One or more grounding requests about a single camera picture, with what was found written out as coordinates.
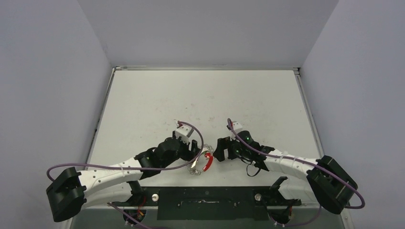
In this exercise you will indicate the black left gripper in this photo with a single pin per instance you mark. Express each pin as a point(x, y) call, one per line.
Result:
point(189, 153)

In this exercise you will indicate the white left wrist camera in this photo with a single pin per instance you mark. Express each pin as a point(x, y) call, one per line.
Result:
point(183, 132)

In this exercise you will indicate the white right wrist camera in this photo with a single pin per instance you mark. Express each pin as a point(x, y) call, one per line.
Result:
point(236, 126)

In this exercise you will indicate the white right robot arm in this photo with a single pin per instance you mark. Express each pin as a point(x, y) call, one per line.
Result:
point(327, 182)

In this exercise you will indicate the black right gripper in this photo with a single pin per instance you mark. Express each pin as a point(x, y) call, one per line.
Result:
point(225, 149)

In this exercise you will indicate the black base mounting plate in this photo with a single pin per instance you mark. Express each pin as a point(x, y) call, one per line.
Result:
point(211, 203)

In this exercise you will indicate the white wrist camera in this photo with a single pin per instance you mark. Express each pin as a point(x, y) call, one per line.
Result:
point(183, 132)
point(236, 126)

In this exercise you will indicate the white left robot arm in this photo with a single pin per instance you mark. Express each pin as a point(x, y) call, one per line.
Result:
point(73, 191)

